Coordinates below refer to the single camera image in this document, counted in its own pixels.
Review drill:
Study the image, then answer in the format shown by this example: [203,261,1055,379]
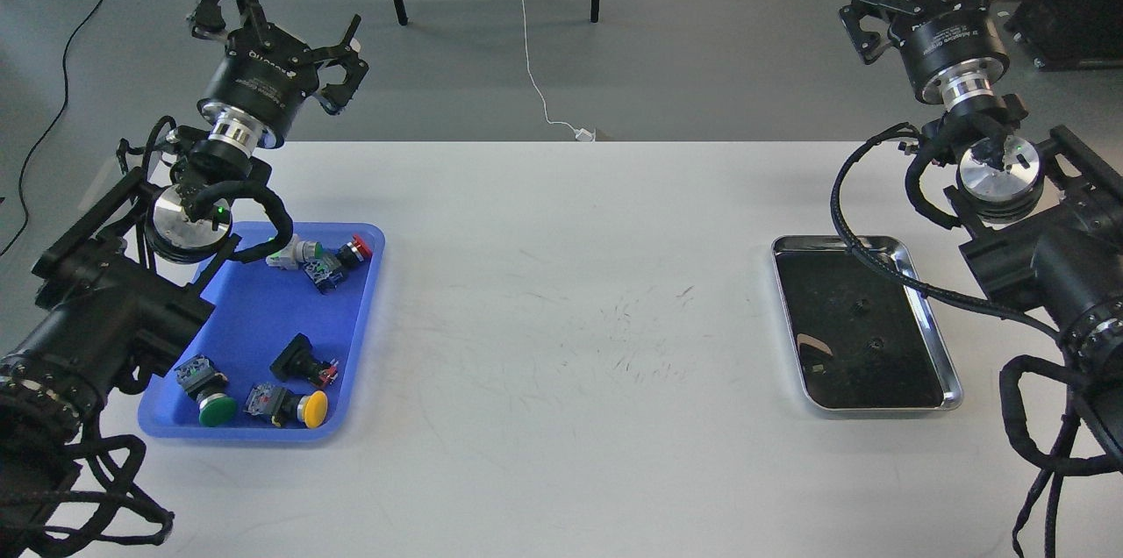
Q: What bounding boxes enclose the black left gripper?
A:
[188,0,369,149]

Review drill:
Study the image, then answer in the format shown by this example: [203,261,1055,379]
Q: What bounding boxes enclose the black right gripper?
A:
[839,0,1030,106]

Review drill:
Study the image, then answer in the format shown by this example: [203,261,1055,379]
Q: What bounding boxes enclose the small black gear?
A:
[851,298,871,317]
[865,337,885,354]

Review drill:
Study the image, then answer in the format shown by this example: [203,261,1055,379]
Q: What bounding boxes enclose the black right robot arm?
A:
[829,0,1122,557]

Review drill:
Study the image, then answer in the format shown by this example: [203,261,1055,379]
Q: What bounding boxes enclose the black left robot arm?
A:
[3,0,368,557]

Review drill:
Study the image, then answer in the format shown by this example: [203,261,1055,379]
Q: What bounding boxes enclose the black equipment case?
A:
[1006,0,1122,71]

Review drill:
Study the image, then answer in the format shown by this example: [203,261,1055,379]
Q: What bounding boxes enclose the green push button white base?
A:
[265,237,325,269]

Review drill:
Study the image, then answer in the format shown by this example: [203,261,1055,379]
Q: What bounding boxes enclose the blue plastic tray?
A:
[137,222,385,446]

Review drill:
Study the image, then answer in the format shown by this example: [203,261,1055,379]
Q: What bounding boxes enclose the green mushroom push button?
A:
[174,355,238,427]

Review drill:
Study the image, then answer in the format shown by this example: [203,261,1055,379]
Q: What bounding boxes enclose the metal tray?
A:
[770,235,964,418]

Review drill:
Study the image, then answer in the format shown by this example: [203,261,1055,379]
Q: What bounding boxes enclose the black cable on floor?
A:
[0,0,203,259]

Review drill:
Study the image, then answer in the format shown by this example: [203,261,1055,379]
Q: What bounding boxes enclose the red push button switch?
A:
[300,234,374,295]

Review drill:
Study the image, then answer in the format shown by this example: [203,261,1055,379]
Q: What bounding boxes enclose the black selector switch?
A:
[268,333,340,390]

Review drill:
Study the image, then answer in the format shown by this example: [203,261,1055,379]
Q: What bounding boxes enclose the white cable on floor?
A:
[506,0,597,143]

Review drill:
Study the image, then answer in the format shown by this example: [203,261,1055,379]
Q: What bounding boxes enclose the yellow push button switch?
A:
[241,383,329,429]

